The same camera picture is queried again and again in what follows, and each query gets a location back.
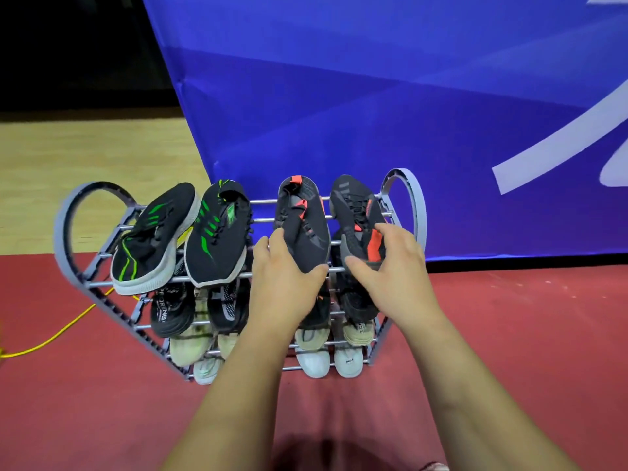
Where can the person's left middle finger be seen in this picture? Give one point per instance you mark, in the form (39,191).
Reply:
(260,250)

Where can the person's right forearm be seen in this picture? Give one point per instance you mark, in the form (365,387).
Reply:
(471,402)

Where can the black shoe with red accents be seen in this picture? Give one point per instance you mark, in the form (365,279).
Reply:
(304,225)
(353,210)

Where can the person's left thumb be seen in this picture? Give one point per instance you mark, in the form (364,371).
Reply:
(316,277)

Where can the black shoe white speckled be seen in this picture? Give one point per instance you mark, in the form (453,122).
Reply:
(228,304)

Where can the person's left hand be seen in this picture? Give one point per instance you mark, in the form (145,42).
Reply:
(279,289)

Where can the plain black shoe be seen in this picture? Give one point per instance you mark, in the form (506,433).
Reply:
(319,311)
(355,301)

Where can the person's right hand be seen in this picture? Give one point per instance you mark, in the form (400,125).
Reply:
(397,284)

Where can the beige shoe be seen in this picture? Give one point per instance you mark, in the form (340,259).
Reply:
(191,343)
(227,344)
(358,333)
(311,338)

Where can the black green shoe white sole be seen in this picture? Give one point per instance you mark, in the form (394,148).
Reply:
(147,242)

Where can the person's left forearm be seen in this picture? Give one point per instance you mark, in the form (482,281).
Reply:
(235,402)

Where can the blue banner with white print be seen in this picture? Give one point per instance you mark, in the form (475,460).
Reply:
(392,117)

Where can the person's right thumb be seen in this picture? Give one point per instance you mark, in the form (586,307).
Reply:
(360,267)

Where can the black shoe with white lettering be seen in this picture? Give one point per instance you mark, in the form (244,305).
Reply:
(169,311)

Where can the gray metal shoe rack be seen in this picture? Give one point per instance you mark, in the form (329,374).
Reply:
(64,240)

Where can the black green knit shoe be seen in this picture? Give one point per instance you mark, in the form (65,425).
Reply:
(218,240)

